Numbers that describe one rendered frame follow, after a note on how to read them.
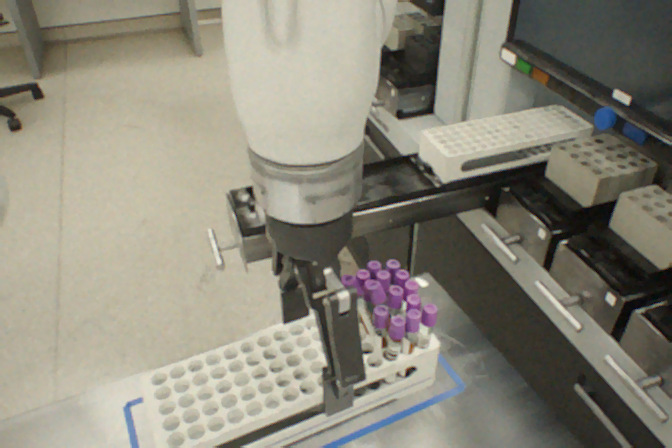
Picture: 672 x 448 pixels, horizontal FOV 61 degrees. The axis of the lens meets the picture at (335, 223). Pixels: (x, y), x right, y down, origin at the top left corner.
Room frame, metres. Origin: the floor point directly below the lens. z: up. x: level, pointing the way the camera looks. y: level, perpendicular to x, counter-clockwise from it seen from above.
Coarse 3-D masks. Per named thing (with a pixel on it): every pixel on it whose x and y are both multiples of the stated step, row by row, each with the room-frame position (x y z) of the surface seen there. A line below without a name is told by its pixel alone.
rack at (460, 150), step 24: (480, 120) 0.94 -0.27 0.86; (504, 120) 0.94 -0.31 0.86; (528, 120) 0.95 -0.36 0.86; (552, 120) 0.94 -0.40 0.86; (576, 120) 0.94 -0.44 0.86; (432, 144) 0.86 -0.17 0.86; (456, 144) 0.86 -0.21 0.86; (480, 144) 0.85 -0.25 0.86; (504, 144) 0.85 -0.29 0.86; (528, 144) 0.86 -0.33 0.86; (552, 144) 0.95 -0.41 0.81; (432, 168) 0.85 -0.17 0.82; (456, 168) 0.82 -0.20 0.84; (480, 168) 0.83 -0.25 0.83; (504, 168) 0.85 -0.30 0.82
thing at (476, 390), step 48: (432, 288) 0.55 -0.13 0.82; (480, 336) 0.47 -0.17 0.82; (432, 384) 0.40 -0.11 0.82; (480, 384) 0.40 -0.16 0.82; (528, 384) 0.39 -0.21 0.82; (0, 432) 0.34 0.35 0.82; (48, 432) 0.34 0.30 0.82; (96, 432) 0.34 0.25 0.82; (144, 432) 0.34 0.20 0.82; (336, 432) 0.34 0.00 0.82; (384, 432) 0.34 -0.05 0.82; (432, 432) 0.34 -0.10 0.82; (480, 432) 0.34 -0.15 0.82; (528, 432) 0.34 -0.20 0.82
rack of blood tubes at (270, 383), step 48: (288, 336) 0.41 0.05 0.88; (432, 336) 0.41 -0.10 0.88; (144, 384) 0.35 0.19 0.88; (192, 384) 0.35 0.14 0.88; (240, 384) 0.36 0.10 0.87; (288, 384) 0.36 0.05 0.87; (384, 384) 0.38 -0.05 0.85; (192, 432) 0.31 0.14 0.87; (240, 432) 0.30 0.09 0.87; (288, 432) 0.32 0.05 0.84
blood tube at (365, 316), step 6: (348, 276) 0.44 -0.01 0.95; (354, 276) 0.43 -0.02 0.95; (342, 282) 0.43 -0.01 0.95; (348, 282) 0.42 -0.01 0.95; (354, 282) 0.43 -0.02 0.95; (360, 288) 0.43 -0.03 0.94; (360, 294) 0.42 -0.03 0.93; (360, 300) 0.42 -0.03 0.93; (360, 306) 0.42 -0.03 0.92; (366, 306) 0.42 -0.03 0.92; (360, 312) 0.42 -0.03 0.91; (366, 312) 0.42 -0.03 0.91; (360, 318) 0.42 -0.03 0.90; (366, 318) 0.42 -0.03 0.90; (372, 318) 0.42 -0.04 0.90; (366, 324) 0.42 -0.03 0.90; (372, 324) 0.42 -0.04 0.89; (366, 330) 0.42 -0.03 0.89; (372, 330) 0.42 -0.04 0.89
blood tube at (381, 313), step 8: (376, 312) 0.40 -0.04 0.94; (384, 312) 0.40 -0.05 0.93; (376, 320) 0.39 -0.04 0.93; (384, 320) 0.39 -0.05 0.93; (376, 328) 0.40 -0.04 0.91; (384, 328) 0.39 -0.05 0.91; (376, 336) 0.40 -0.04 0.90; (384, 336) 0.39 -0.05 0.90; (376, 344) 0.40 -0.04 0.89; (384, 344) 0.40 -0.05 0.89
